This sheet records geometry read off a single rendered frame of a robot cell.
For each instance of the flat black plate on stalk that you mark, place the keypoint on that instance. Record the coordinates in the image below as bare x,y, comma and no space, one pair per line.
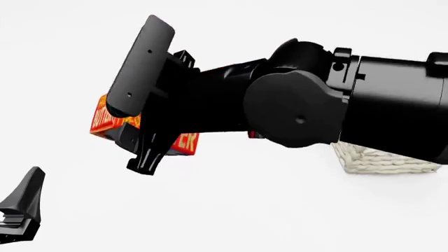
140,63

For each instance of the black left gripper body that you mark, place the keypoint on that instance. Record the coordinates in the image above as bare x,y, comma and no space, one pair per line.
17,228

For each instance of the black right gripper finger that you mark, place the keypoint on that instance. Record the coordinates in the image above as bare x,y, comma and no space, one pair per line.
126,137
148,157

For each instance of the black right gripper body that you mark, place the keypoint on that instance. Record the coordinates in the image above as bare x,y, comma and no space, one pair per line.
178,105

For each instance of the red orange butter box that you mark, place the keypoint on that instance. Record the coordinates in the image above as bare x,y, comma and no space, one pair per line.
101,123

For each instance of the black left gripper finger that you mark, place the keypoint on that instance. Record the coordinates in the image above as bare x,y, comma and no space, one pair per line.
28,194

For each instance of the white woven basket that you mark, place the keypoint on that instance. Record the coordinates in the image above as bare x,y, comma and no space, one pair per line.
371,162

